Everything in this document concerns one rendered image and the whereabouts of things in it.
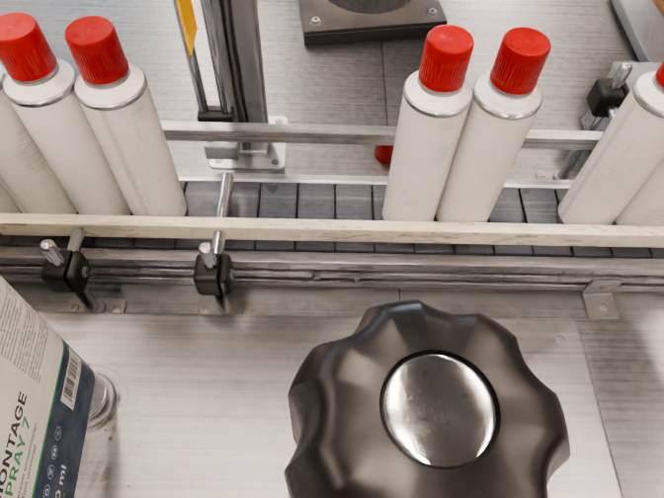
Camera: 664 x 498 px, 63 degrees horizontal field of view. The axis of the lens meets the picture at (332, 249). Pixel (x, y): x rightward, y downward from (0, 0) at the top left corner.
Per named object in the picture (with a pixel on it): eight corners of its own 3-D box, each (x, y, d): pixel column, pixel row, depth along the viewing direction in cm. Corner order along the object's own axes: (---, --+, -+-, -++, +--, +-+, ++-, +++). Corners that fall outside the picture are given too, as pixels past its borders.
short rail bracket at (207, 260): (208, 326, 52) (183, 261, 42) (212, 298, 54) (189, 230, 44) (242, 326, 52) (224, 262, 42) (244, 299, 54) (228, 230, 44)
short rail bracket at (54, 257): (77, 323, 52) (20, 258, 42) (93, 268, 55) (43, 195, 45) (111, 324, 52) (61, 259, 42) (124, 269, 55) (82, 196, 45)
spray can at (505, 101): (436, 239, 52) (496, 63, 35) (431, 197, 55) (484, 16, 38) (489, 240, 52) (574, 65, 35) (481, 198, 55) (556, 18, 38)
